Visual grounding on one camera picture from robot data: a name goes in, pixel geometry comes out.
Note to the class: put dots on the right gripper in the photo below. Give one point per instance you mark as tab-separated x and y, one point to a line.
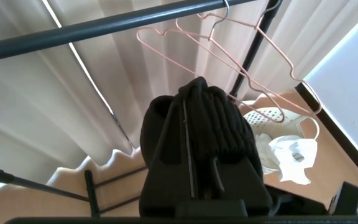
346	200

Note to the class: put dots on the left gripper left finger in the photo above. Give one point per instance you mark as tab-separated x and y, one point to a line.
169	174

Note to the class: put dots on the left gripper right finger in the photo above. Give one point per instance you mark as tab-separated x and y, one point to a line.
244	183

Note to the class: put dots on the black garment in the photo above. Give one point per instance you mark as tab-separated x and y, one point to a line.
216	124

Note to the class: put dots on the white laundry basket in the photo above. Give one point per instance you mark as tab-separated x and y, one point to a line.
266	119

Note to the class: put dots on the pink clothes hanger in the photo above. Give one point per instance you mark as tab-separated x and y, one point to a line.
227	7
275	49

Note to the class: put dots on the black clothes rack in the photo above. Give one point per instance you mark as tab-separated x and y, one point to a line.
73	31

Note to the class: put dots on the white garment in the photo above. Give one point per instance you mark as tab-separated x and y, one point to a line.
291	155

